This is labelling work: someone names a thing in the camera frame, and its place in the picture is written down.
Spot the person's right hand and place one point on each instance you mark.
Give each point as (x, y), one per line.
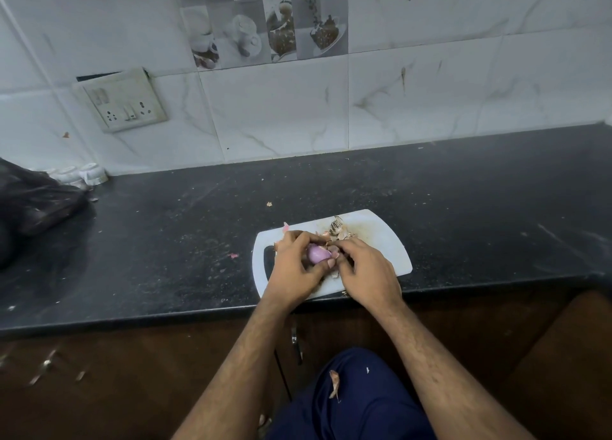
(373, 277)

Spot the person's left hand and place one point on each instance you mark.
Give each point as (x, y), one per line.
(289, 277)

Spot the white plastic cutting board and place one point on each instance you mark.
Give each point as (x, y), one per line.
(387, 258)

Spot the small red onion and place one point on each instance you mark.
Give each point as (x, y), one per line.
(318, 253)

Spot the person's right forearm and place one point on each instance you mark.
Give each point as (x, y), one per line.
(444, 382)

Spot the person's left forearm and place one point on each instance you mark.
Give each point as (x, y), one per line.
(234, 382)

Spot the person's navy shorts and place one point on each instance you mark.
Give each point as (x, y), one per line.
(377, 406)

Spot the person's bare foot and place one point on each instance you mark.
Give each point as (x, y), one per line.
(264, 423)

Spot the black plastic bag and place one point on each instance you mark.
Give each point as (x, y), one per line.
(28, 205)

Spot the beige switch socket plate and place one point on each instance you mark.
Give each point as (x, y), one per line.
(122, 100)

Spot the printed decorative wall tile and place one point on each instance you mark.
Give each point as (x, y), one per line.
(239, 23)

